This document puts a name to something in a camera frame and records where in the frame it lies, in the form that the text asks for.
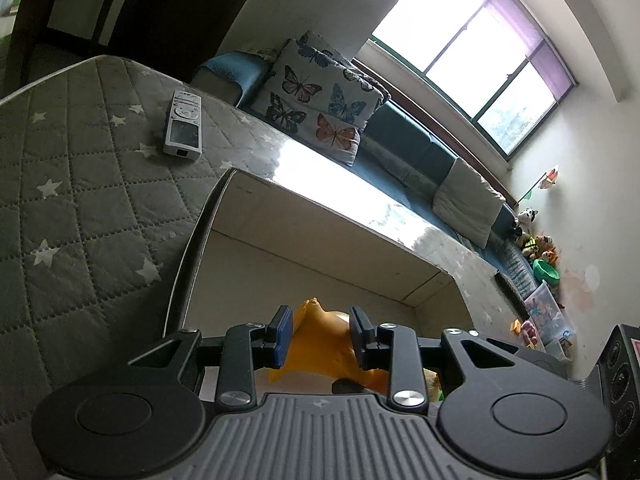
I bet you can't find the orange rubber duck toy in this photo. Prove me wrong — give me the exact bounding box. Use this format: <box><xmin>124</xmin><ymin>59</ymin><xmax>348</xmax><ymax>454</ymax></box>
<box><xmin>268</xmin><ymin>298</ymin><xmax>390</xmax><ymax>394</ymax></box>

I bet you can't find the yellow plush chick toy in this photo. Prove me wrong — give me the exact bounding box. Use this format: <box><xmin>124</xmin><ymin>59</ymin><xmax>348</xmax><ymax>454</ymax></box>
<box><xmin>423</xmin><ymin>368</ymin><xmax>442</xmax><ymax>402</ymax></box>

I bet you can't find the clear plastic storage box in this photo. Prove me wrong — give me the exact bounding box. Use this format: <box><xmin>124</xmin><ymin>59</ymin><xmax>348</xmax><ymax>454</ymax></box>
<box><xmin>524</xmin><ymin>282</ymin><xmax>577</xmax><ymax>346</ymax></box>

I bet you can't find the pink toy figure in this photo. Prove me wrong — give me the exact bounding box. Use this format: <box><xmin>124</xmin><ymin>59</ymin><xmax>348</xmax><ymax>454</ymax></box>
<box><xmin>520</xmin><ymin>321</ymin><xmax>539</xmax><ymax>349</ymax></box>

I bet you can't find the grey cardboard box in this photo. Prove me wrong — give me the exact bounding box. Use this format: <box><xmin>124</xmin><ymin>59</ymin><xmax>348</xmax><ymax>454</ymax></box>
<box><xmin>162</xmin><ymin>167</ymin><xmax>475</xmax><ymax>403</ymax></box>

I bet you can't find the small orange toy piece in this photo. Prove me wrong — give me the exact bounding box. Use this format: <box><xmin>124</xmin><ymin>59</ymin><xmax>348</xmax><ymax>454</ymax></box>
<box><xmin>510</xmin><ymin>320</ymin><xmax>522</xmax><ymax>335</ymax></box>

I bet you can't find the green plastic bowl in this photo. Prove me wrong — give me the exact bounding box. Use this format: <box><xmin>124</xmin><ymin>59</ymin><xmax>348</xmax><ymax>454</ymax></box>
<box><xmin>532</xmin><ymin>258</ymin><xmax>561</xmax><ymax>286</ymax></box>

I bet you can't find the pile of plush toys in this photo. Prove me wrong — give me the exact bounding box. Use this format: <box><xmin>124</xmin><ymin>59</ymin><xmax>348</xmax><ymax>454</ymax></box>
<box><xmin>511</xmin><ymin>208</ymin><xmax>558</xmax><ymax>264</ymax></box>

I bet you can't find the grey white cushion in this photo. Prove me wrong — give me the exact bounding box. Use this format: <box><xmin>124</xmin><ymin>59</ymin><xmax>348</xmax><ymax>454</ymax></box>
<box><xmin>433</xmin><ymin>158</ymin><xmax>506</xmax><ymax>249</ymax></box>

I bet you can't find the teal sofa bench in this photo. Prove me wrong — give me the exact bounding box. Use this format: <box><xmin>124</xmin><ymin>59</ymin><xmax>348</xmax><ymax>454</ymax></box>
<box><xmin>191</xmin><ymin>52</ymin><xmax>538</xmax><ymax>298</ymax></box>

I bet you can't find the white remote control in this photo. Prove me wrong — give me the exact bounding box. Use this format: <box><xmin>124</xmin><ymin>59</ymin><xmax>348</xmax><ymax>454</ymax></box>
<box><xmin>163</xmin><ymin>90</ymin><xmax>203</xmax><ymax>160</ymax></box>

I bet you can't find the butterfly print cushion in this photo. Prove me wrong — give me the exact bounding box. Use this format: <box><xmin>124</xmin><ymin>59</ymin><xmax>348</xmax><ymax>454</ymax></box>
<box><xmin>250</xmin><ymin>30</ymin><xmax>390</xmax><ymax>166</ymax></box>

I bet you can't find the dark wooden door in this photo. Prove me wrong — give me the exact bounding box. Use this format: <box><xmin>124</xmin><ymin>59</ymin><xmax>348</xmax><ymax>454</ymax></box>
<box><xmin>1</xmin><ymin>0</ymin><xmax>246</xmax><ymax>92</ymax></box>

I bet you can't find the window with green frame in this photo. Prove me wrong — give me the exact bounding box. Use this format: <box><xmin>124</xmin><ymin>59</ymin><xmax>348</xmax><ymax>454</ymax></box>
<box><xmin>372</xmin><ymin>0</ymin><xmax>576</xmax><ymax>159</ymax></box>

